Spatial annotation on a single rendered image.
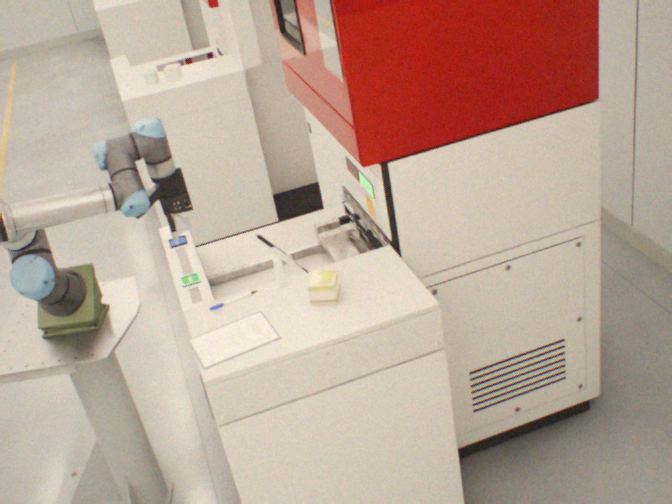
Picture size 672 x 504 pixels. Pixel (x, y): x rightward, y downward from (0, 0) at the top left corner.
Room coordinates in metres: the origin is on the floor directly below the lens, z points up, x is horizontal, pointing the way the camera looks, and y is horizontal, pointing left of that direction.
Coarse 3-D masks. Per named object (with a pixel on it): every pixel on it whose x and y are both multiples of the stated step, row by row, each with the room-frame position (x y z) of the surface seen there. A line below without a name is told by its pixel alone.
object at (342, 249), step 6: (342, 240) 2.24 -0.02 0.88; (348, 240) 2.23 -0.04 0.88; (324, 246) 2.25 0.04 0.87; (330, 246) 2.22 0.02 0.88; (336, 246) 2.21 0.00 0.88; (342, 246) 2.20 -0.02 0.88; (348, 246) 2.19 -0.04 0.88; (330, 252) 2.18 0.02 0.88; (336, 252) 2.17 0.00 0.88; (342, 252) 2.16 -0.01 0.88; (348, 252) 2.16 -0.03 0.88; (354, 252) 2.15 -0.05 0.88; (336, 258) 2.13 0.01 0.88; (342, 258) 2.13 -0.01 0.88
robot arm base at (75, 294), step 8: (64, 272) 2.12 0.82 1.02; (72, 272) 2.18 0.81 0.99; (72, 280) 2.12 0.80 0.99; (80, 280) 2.15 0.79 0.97; (72, 288) 2.10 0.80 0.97; (80, 288) 2.13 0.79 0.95; (64, 296) 2.07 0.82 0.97; (72, 296) 2.09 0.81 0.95; (80, 296) 2.11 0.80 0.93; (40, 304) 2.12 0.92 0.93; (48, 304) 2.06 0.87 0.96; (56, 304) 2.06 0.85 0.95; (64, 304) 2.08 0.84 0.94; (72, 304) 2.11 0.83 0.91; (80, 304) 2.11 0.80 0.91; (48, 312) 2.10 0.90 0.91; (56, 312) 2.08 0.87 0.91; (64, 312) 2.09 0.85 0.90; (72, 312) 2.10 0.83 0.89
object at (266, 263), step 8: (352, 240) 2.32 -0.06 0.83; (304, 248) 2.29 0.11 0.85; (312, 248) 2.29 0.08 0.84; (320, 248) 2.30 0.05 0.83; (272, 256) 2.27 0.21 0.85; (296, 256) 2.28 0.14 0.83; (304, 256) 2.28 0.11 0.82; (248, 264) 2.25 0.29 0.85; (256, 264) 2.25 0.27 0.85; (264, 264) 2.25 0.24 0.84; (272, 264) 2.26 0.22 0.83; (224, 272) 2.23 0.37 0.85; (232, 272) 2.23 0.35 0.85; (240, 272) 2.23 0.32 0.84; (248, 272) 2.24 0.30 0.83; (256, 272) 2.25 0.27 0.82; (208, 280) 2.21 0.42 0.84; (216, 280) 2.22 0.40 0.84; (224, 280) 2.22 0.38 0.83
